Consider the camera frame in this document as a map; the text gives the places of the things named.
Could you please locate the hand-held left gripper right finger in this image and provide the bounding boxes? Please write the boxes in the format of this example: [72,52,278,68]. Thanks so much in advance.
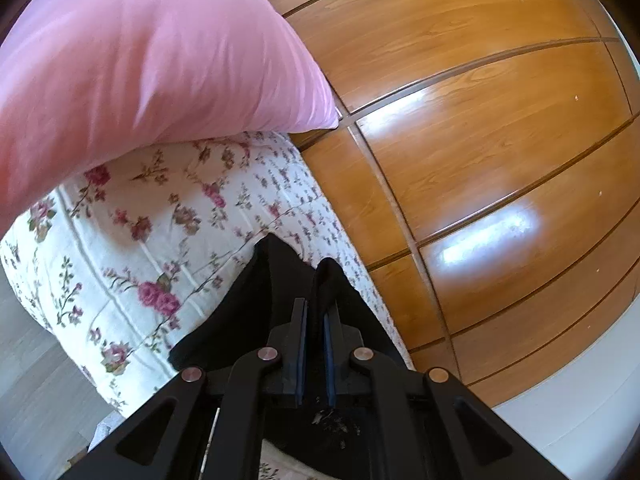
[322,305,587,480]

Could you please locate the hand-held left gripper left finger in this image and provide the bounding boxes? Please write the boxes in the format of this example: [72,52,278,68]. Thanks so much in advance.
[61,298,308,480]

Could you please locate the black pants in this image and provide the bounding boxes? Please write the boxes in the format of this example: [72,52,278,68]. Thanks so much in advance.
[167,232,417,463]

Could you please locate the floral bedspread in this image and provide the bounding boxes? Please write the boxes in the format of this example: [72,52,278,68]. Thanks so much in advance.
[0,130,417,480]

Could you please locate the wooden headboard panel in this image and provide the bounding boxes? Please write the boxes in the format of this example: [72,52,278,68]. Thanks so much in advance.
[234,0,640,409]

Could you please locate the pink pillow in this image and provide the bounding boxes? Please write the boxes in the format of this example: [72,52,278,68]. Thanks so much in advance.
[0,0,342,224]

